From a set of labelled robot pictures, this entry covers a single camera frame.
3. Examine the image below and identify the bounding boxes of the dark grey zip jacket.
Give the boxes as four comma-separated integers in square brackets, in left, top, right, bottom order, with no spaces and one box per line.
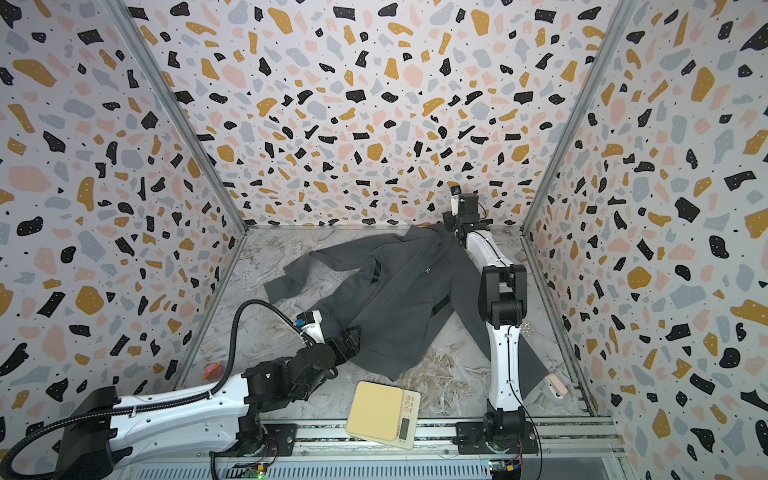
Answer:
[263,223,550,400]

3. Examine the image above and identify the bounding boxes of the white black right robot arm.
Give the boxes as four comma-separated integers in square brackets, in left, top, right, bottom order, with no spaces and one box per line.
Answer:
[443,185,527,453]

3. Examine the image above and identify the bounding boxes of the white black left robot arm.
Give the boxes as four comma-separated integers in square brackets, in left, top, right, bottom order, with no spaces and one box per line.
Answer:
[53,327,361,479]

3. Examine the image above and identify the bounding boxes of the cream kitchen scale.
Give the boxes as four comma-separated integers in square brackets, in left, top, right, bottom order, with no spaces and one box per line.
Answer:
[345,381,421,450]

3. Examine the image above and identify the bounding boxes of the small pink orange object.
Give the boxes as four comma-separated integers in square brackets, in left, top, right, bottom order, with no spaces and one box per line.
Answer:
[202,362,225,382]

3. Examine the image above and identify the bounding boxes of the small pink white object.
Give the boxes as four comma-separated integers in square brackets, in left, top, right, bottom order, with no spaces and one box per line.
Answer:
[544,372,569,400]

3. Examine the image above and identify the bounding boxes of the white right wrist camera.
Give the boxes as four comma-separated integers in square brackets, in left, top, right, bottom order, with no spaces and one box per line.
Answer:
[450,185,462,217]

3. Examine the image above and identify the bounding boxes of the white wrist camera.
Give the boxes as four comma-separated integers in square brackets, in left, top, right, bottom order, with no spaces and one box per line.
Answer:
[450,185,462,217]
[296,310,325,343]

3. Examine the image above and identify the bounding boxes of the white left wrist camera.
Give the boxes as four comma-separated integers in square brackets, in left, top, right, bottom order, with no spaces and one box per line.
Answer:
[296,310,325,343]

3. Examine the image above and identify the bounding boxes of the aluminium corner post right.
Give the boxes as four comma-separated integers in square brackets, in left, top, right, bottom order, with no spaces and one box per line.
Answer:
[521,0,637,237]

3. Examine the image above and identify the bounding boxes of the aluminium corner post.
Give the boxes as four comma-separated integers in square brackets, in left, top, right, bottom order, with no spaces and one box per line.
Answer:
[102,1,248,235]
[521,0,637,237]

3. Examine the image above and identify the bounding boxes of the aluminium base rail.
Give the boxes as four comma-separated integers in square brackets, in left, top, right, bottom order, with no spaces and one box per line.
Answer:
[113,416,637,480]

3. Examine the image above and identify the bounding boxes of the black corrugated cable conduit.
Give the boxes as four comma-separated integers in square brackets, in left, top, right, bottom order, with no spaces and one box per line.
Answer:
[0,298,313,480]

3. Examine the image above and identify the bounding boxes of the aluminium corner post left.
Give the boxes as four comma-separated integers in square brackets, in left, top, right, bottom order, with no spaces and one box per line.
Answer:
[102,1,248,235]

